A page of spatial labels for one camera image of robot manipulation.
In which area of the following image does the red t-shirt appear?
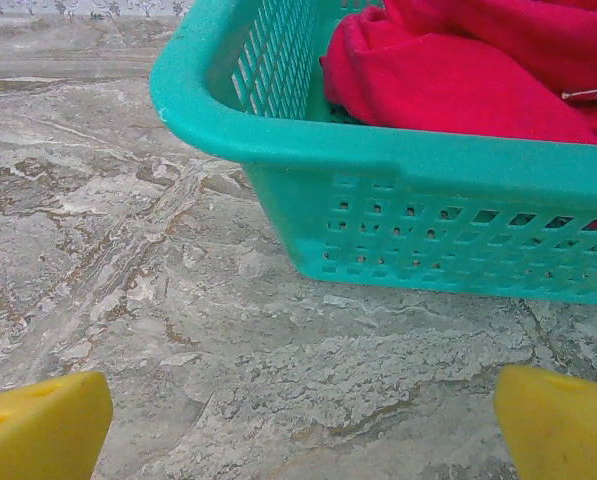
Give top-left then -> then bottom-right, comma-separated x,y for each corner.
320,0 -> 597,147

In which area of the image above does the teal plastic basket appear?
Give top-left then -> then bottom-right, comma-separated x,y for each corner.
149,0 -> 597,307

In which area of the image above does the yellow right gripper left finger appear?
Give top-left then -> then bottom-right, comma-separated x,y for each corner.
0,370 -> 114,480

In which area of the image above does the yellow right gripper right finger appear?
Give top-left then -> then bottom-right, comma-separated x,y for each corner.
493,364 -> 597,480

